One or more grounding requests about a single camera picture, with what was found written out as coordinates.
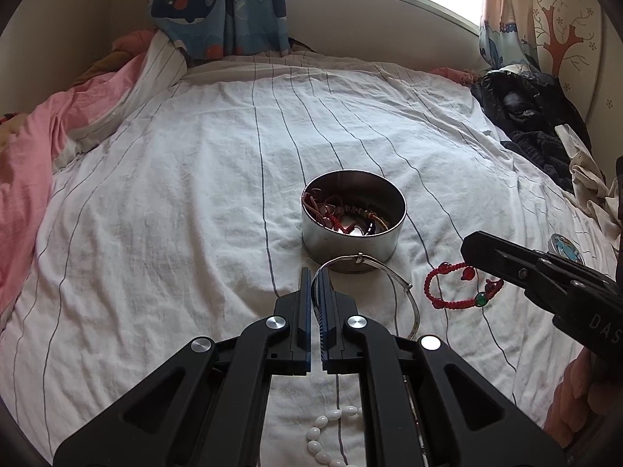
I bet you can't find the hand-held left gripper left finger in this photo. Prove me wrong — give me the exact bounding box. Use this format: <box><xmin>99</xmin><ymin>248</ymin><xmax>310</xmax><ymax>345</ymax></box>
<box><xmin>53</xmin><ymin>267</ymin><xmax>312</xmax><ymax>467</ymax></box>

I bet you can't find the person's right hand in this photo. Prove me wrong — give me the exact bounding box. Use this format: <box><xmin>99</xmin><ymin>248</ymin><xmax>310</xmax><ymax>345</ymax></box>
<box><xmin>544</xmin><ymin>350</ymin><xmax>623</xmax><ymax>448</ymax></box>

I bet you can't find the small round badge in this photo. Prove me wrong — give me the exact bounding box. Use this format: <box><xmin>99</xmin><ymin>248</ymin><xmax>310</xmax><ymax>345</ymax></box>
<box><xmin>547</xmin><ymin>234</ymin><xmax>585</xmax><ymax>266</ymax></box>

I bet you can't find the white crumpled cloth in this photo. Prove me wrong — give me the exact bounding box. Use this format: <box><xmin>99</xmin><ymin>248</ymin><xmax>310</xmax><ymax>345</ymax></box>
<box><xmin>555</xmin><ymin>124</ymin><xmax>623</xmax><ymax>235</ymax></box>

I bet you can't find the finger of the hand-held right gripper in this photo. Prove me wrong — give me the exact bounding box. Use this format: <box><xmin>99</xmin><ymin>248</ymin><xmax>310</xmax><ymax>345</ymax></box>
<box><xmin>461</xmin><ymin>231</ymin><xmax>623</xmax><ymax>309</ymax></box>

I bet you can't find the red cord bracelet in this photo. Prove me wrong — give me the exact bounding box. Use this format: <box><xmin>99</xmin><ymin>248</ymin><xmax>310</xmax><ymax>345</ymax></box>
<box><xmin>303</xmin><ymin>193</ymin><xmax>352</xmax><ymax>232</ymax></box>

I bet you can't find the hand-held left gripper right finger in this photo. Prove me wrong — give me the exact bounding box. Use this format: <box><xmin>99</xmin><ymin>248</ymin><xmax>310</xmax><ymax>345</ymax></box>
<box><xmin>319</xmin><ymin>272</ymin><xmax>568</xmax><ymax>467</ymax></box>

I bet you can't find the white bead bracelet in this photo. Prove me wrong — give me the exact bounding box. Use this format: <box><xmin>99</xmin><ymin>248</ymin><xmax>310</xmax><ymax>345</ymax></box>
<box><xmin>306</xmin><ymin>405</ymin><xmax>363</xmax><ymax>467</ymax></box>

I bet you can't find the blue whale print curtain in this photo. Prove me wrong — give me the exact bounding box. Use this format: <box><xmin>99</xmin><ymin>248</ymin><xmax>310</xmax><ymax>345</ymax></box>
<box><xmin>148</xmin><ymin>0</ymin><xmax>290</xmax><ymax>66</ymax></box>

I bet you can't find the red string bracelet green bead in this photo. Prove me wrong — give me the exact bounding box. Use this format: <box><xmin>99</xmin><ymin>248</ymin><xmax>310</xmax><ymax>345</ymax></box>
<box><xmin>423</xmin><ymin>262</ymin><xmax>504</xmax><ymax>309</ymax></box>

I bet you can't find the round metal tin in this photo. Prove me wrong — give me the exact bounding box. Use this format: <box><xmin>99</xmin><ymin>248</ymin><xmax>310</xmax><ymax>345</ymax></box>
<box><xmin>301</xmin><ymin>170</ymin><xmax>407</xmax><ymax>273</ymax></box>

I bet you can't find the pink blanket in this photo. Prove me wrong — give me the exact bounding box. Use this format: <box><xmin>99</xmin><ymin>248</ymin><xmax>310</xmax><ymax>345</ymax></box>
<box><xmin>0</xmin><ymin>29</ymin><xmax>157</xmax><ymax>322</ymax></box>

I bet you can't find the brown blanket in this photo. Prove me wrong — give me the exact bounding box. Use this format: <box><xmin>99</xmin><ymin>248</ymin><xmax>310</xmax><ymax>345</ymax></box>
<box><xmin>73</xmin><ymin>51</ymin><xmax>125</xmax><ymax>89</ymax></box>

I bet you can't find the peach and blue print curtain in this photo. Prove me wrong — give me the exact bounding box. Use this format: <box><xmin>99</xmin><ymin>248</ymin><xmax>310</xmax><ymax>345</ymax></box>
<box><xmin>479</xmin><ymin>0</ymin><xmax>542</xmax><ymax>70</ymax></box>

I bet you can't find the black jacket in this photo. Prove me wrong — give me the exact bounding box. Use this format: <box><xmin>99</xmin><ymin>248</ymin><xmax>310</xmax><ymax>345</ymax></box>
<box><xmin>470</xmin><ymin>64</ymin><xmax>592</xmax><ymax>144</ymax></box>

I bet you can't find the dark knit garment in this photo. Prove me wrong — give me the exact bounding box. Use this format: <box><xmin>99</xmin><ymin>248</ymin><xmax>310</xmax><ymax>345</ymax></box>
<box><xmin>501</xmin><ymin>129</ymin><xmax>581</xmax><ymax>191</ymax></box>

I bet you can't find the silver bangle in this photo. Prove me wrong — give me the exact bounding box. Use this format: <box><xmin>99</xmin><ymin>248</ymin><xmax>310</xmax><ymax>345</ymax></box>
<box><xmin>311</xmin><ymin>252</ymin><xmax>420</xmax><ymax>339</ymax></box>

